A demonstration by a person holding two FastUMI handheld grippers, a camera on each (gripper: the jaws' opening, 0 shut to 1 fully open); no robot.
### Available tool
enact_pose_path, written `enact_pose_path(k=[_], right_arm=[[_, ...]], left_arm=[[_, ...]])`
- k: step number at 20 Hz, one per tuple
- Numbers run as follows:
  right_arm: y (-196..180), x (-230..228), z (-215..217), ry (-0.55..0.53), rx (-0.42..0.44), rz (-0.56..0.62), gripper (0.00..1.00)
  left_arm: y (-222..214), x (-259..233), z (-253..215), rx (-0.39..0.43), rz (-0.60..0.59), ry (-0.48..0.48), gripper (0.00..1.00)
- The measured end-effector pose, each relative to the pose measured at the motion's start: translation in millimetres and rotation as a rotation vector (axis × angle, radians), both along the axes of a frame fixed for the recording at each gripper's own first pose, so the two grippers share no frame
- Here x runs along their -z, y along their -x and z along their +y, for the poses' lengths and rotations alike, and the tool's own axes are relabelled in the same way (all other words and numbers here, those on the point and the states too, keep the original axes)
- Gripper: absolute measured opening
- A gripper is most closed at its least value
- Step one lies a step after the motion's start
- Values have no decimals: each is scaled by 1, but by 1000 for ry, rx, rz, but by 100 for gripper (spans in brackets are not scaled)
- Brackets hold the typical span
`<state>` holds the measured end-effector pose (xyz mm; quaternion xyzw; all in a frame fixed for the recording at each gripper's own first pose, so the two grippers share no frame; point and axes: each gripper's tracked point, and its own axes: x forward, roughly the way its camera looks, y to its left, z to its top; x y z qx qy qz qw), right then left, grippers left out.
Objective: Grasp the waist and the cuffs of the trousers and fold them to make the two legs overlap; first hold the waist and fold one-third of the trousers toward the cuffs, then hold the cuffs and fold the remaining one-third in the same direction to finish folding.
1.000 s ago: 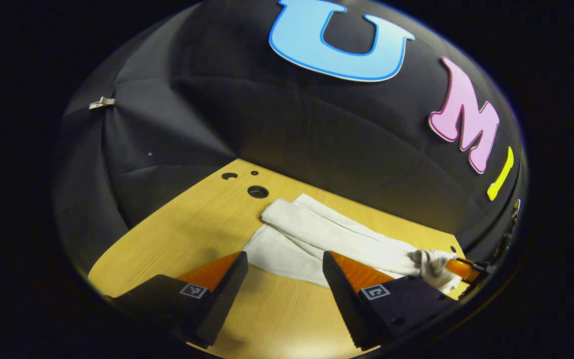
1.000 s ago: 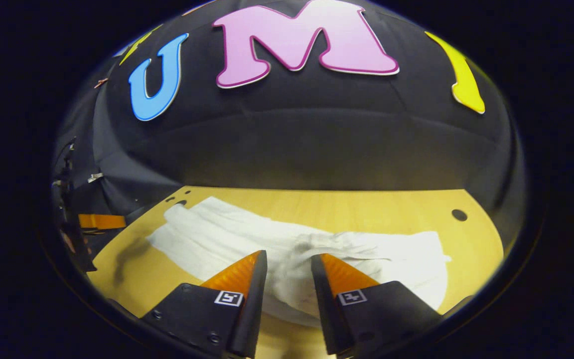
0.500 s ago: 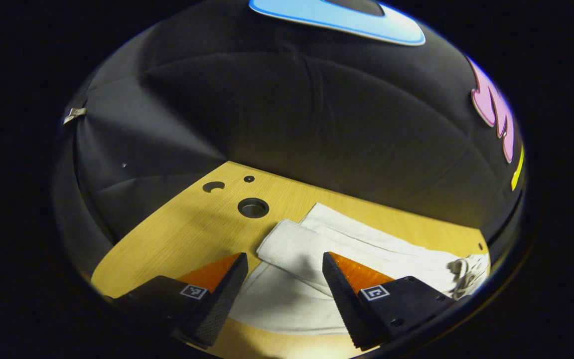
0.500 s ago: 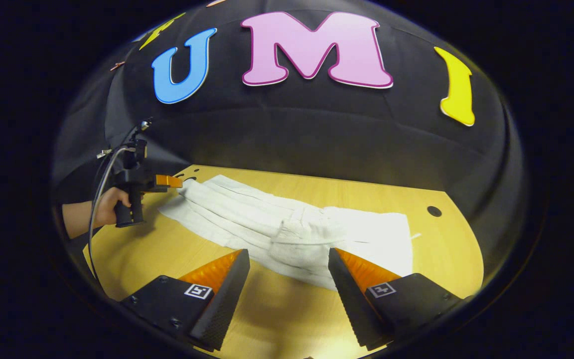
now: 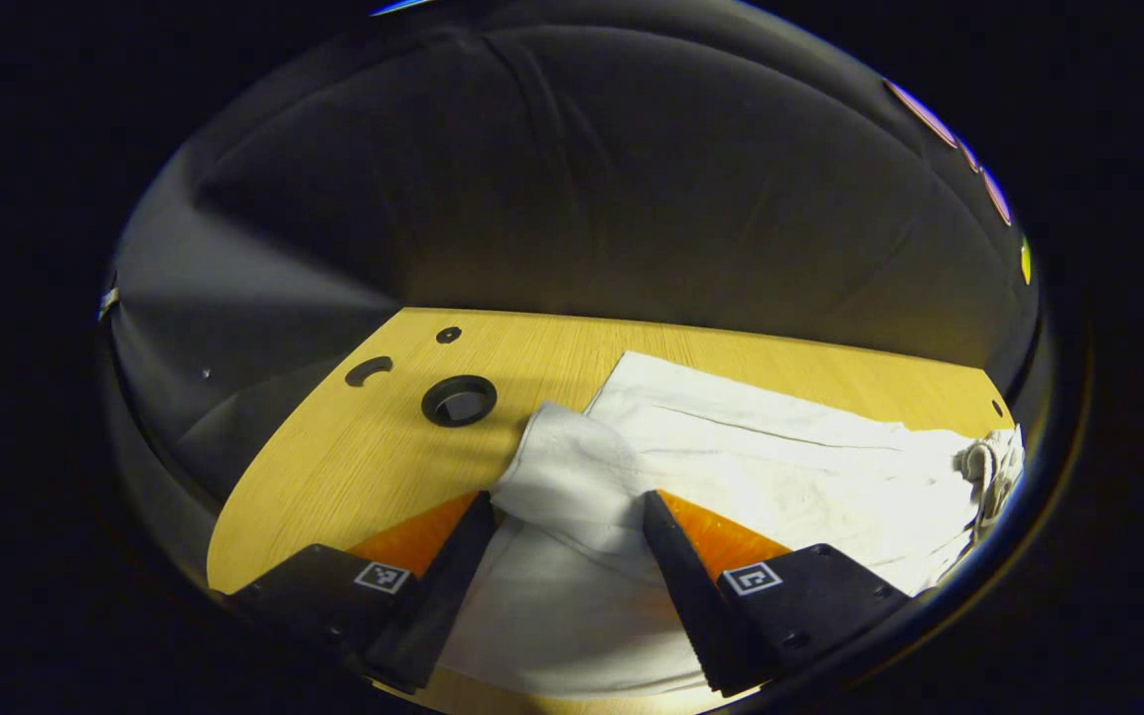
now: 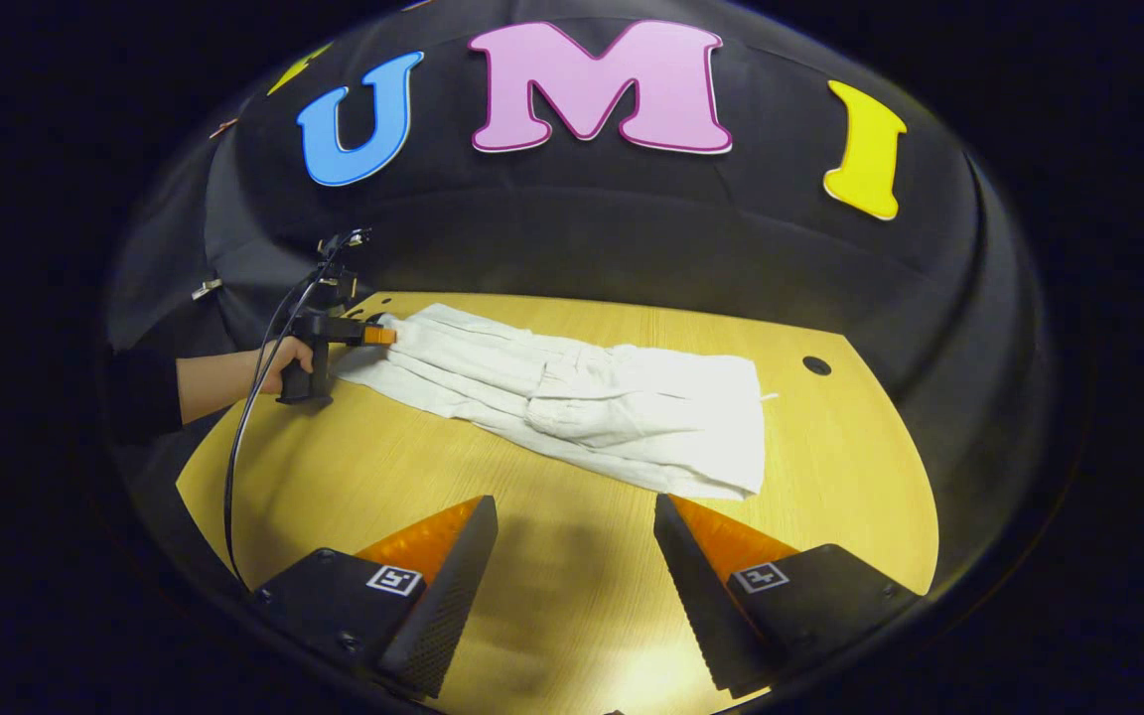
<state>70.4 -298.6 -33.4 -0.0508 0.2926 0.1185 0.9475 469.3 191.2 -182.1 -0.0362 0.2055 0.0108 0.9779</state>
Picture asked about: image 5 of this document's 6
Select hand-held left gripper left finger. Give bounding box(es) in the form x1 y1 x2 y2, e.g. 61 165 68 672
222 490 500 694

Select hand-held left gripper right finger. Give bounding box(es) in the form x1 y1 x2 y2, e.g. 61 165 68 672
642 489 912 697

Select white jeans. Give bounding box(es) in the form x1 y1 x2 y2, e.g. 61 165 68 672
438 350 1028 697

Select black backdrop cloth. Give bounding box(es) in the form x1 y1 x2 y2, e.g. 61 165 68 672
100 0 1043 589

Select black cable grommet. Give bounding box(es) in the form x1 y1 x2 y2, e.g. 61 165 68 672
420 374 500 429

